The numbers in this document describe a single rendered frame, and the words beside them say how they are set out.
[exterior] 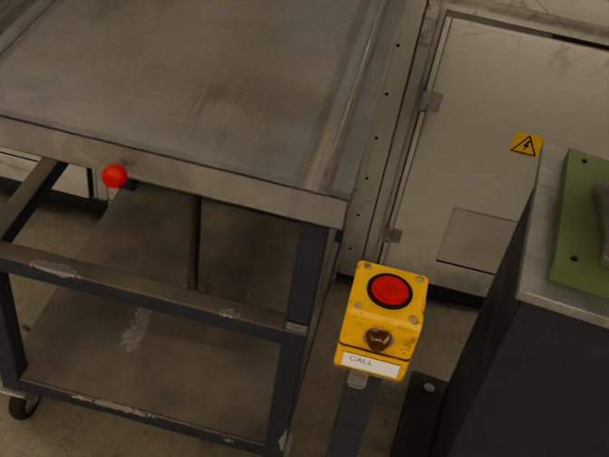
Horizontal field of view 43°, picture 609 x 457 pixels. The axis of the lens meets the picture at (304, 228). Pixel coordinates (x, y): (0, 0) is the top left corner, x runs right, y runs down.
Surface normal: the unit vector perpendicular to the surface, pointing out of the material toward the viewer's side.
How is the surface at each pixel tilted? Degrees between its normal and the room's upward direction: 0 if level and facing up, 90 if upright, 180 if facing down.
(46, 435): 0
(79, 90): 0
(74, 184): 90
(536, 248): 0
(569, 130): 90
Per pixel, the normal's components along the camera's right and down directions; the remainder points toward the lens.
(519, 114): -0.22, 0.65
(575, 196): 0.16, -0.70
